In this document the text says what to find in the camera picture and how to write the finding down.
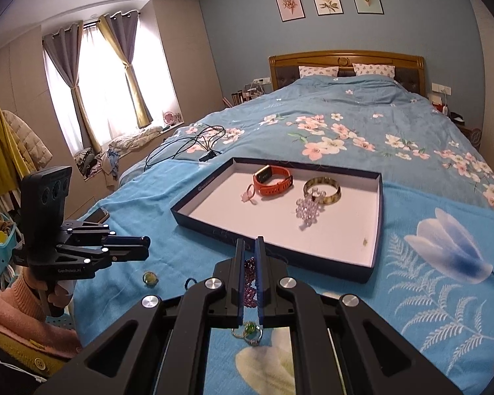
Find green jade bead charm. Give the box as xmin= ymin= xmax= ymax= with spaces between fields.
xmin=143 ymin=271 xmax=159 ymax=287

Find gold green gem ring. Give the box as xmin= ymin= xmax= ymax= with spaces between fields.
xmin=231 ymin=321 xmax=266 ymax=347

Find purple beaded bracelet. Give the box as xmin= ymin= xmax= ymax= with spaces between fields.
xmin=242 ymin=256 xmax=260 ymax=309

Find clear crystal bead bracelet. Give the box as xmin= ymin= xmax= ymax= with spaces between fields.
xmin=294 ymin=188 xmax=327 ymax=227

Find pink heart ring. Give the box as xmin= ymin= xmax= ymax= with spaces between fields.
xmin=240 ymin=183 xmax=259 ymax=207

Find orange smart watch band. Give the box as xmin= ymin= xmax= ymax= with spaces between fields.
xmin=252 ymin=165 xmax=293 ymax=198

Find tortoiseshell bangle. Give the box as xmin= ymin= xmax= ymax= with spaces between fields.
xmin=303 ymin=176 xmax=342 ymax=206

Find pink sweater forearm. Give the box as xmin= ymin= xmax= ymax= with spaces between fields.
xmin=0 ymin=270 xmax=82 ymax=358

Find person left hand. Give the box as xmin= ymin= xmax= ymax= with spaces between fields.
xmin=24 ymin=269 xmax=76 ymax=317

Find smartphone on blanket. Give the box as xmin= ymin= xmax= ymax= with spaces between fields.
xmin=84 ymin=208 xmax=109 ymax=224

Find beige puffer jacket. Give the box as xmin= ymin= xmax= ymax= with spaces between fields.
xmin=2 ymin=110 xmax=52 ymax=170

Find yellow hanging coat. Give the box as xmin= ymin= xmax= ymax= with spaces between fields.
xmin=0 ymin=107 xmax=35 ymax=195

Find clothes on window sill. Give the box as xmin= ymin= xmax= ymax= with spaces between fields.
xmin=108 ymin=126 xmax=163 ymax=153

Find navy shallow cardboard tray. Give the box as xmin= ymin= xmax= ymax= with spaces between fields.
xmin=171 ymin=157 xmax=383 ymax=283

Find pink desk fan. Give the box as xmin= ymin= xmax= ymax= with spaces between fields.
xmin=163 ymin=112 xmax=179 ymax=126

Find left grey yellow curtain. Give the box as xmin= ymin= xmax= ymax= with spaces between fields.
xmin=42 ymin=21 xmax=101 ymax=154

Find grey yellow curtain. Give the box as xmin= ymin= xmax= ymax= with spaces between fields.
xmin=42 ymin=21 xmax=101 ymax=154
xmin=98 ymin=10 xmax=153 ymax=128

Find right grey yellow curtain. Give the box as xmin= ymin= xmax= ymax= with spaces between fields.
xmin=98 ymin=10 xmax=153 ymax=128

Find bed with floral duvet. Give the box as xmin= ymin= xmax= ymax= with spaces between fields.
xmin=121 ymin=74 xmax=494 ymax=210

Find left patterned pillow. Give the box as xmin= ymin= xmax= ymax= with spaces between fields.
xmin=299 ymin=66 xmax=339 ymax=79

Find patterned pillow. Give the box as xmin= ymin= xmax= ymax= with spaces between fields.
xmin=352 ymin=63 xmax=395 ymax=79
xmin=299 ymin=66 xmax=339 ymax=79

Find right patterned pillow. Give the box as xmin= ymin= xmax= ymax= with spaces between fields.
xmin=352 ymin=63 xmax=395 ymax=79

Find wooden headboard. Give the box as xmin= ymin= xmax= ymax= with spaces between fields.
xmin=268 ymin=50 xmax=426 ymax=96

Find pink flower framed picture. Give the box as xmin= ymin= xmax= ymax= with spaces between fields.
xmin=276 ymin=0 xmax=305 ymax=22

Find black cable bundle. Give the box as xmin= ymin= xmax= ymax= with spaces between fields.
xmin=143 ymin=123 xmax=227 ymax=171

